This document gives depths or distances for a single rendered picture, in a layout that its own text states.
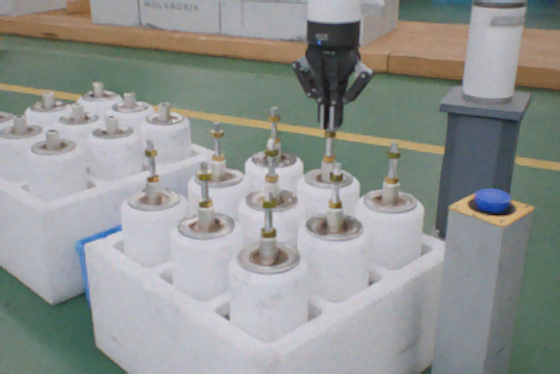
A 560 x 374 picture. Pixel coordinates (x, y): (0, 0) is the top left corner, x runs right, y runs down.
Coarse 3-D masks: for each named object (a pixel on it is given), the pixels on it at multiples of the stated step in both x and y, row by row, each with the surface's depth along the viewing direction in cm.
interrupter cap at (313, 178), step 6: (306, 174) 103; (312, 174) 103; (318, 174) 103; (348, 174) 103; (306, 180) 101; (312, 180) 101; (318, 180) 102; (342, 180) 101; (348, 180) 101; (312, 186) 100; (318, 186) 99; (324, 186) 99; (330, 186) 99; (342, 186) 99
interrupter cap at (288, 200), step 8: (256, 192) 97; (280, 192) 97; (288, 192) 97; (248, 200) 94; (256, 200) 94; (280, 200) 95; (288, 200) 94; (296, 200) 94; (256, 208) 92; (280, 208) 91; (288, 208) 92
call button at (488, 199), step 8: (480, 192) 77; (488, 192) 77; (496, 192) 77; (504, 192) 77; (480, 200) 76; (488, 200) 75; (496, 200) 75; (504, 200) 75; (480, 208) 77; (488, 208) 76; (496, 208) 76; (504, 208) 76
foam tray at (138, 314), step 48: (96, 240) 99; (432, 240) 99; (96, 288) 99; (144, 288) 88; (384, 288) 86; (432, 288) 94; (96, 336) 103; (144, 336) 91; (192, 336) 82; (240, 336) 77; (288, 336) 77; (336, 336) 80; (384, 336) 88; (432, 336) 98
